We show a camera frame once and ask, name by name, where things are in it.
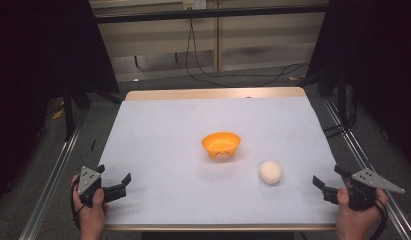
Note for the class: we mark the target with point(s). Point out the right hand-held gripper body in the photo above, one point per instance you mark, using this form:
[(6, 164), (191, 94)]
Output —
[(363, 195)]

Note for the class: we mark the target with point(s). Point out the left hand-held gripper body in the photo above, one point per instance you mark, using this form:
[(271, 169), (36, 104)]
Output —
[(88, 178)]

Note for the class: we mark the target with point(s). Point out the white round bun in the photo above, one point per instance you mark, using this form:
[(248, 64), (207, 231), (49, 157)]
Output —
[(270, 172)]

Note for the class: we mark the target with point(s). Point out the orange plastic bowl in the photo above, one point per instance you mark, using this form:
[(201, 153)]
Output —
[(221, 142)]

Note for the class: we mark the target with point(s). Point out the person's right hand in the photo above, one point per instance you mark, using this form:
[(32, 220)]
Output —
[(356, 221)]

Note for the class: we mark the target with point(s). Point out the person's left hand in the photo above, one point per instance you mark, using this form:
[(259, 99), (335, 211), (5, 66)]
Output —
[(91, 218)]

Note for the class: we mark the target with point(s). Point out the small black stick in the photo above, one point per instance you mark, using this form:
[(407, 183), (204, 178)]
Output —
[(93, 144)]

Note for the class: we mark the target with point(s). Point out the white table mat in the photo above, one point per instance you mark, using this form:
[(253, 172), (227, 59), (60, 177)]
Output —
[(166, 160)]

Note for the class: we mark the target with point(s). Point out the black metal stand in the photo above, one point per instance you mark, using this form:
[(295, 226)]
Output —
[(341, 100), (69, 110)]

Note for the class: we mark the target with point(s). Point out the yellow floor tape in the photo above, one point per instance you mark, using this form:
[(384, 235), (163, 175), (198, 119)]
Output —
[(58, 114), (295, 78)]

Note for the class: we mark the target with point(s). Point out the dark curtain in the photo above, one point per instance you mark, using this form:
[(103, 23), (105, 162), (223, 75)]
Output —
[(383, 66), (36, 83)]

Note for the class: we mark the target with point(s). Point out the black horizontal bar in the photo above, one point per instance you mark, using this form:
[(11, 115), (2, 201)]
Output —
[(206, 13)]

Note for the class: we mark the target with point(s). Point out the metal floor rail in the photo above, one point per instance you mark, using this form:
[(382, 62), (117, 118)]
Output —
[(359, 156), (49, 190)]

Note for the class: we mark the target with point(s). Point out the white wall outlet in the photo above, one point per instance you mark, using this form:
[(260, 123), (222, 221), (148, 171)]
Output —
[(194, 4)]

